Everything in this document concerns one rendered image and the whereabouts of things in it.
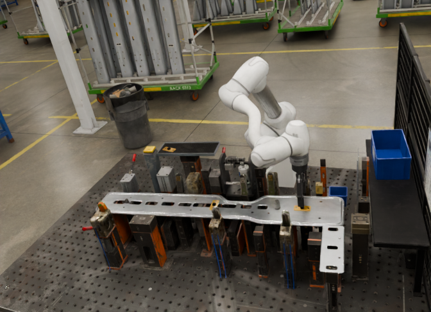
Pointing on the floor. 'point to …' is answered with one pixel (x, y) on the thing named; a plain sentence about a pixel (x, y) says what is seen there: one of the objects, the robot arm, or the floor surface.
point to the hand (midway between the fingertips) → (301, 196)
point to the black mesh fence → (414, 131)
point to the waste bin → (129, 113)
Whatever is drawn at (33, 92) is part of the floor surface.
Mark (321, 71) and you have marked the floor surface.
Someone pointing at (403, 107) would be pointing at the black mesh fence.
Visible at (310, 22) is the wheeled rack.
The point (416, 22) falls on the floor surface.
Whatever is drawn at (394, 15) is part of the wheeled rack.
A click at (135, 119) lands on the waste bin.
